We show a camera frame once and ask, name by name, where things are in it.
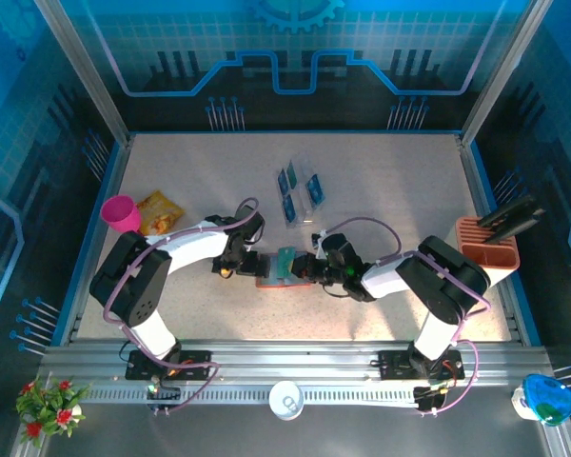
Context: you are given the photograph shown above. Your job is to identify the small black controller box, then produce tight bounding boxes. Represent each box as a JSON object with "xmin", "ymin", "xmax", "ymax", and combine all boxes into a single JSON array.
[
  {"xmin": 145, "ymin": 383, "xmax": 182, "ymax": 415},
  {"xmin": 412, "ymin": 383, "xmax": 458, "ymax": 415}
]

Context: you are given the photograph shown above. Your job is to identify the clear acrylic card stand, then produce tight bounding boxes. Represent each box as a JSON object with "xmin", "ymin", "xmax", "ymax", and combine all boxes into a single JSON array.
[{"xmin": 273, "ymin": 158, "xmax": 328, "ymax": 230}]

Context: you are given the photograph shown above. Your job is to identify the orange card holder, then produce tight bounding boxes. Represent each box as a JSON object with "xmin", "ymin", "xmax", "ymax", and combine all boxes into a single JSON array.
[{"xmin": 255, "ymin": 251, "xmax": 314, "ymax": 290}]

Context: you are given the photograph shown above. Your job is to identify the aluminium table side rail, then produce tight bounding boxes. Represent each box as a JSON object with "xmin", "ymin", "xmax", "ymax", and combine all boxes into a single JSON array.
[
  {"xmin": 455, "ymin": 134, "xmax": 527, "ymax": 347},
  {"xmin": 51, "ymin": 135, "xmax": 137, "ymax": 347}
]

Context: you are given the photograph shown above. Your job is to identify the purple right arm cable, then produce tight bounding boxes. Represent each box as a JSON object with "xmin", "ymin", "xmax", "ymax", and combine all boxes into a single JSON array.
[{"xmin": 321, "ymin": 216, "xmax": 494, "ymax": 418}]

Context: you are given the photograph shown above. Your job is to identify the artificial plant red flowers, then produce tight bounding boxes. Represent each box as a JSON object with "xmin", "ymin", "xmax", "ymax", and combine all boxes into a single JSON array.
[{"xmin": 14, "ymin": 374, "xmax": 92, "ymax": 448}]

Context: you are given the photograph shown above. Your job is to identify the white round cup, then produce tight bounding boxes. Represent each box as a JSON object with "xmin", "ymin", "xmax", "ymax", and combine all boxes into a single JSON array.
[{"xmin": 267, "ymin": 380, "xmax": 306, "ymax": 422}]

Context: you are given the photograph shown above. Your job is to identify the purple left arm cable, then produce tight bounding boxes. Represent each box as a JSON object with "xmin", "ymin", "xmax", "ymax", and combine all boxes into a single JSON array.
[{"xmin": 102, "ymin": 196, "xmax": 262, "ymax": 415}]

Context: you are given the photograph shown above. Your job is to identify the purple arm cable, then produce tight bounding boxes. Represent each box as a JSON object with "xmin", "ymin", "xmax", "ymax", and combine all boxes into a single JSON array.
[
  {"xmin": 321, "ymin": 216, "xmax": 494, "ymax": 418},
  {"xmin": 102, "ymin": 196, "xmax": 262, "ymax": 415}
]

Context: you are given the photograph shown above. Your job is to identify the pink plastic cup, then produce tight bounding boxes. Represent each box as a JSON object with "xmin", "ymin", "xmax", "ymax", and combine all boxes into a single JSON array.
[{"xmin": 100, "ymin": 193, "xmax": 144, "ymax": 234}]

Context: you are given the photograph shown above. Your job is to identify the aluminium frame post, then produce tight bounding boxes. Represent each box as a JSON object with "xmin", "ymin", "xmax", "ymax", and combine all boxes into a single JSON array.
[
  {"xmin": 458, "ymin": 0, "xmax": 552, "ymax": 147},
  {"xmin": 31, "ymin": 0, "xmax": 135, "ymax": 147}
]

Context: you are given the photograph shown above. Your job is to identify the blue domed white container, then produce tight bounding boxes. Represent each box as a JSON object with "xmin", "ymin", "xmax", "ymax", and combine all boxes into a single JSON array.
[{"xmin": 511, "ymin": 373, "xmax": 571, "ymax": 427}]

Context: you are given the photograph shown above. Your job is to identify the slotted grey cable duct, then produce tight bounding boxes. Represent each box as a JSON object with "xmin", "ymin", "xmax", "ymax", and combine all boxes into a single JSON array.
[{"xmin": 83, "ymin": 386, "xmax": 423, "ymax": 407}]

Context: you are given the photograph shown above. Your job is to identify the yellow snack bag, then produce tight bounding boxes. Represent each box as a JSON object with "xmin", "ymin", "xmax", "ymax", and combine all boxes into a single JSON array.
[{"xmin": 135, "ymin": 189, "xmax": 186, "ymax": 237}]

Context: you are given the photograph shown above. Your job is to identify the terracotta slotted utensil holder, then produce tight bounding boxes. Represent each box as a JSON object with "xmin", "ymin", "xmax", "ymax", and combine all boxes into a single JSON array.
[{"xmin": 455, "ymin": 214, "xmax": 522, "ymax": 287}]

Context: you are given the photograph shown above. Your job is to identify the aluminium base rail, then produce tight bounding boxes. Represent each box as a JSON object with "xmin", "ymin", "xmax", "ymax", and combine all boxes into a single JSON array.
[{"xmin": 37, "ymin": 340, "xmax": 556, "ymax": 389}]

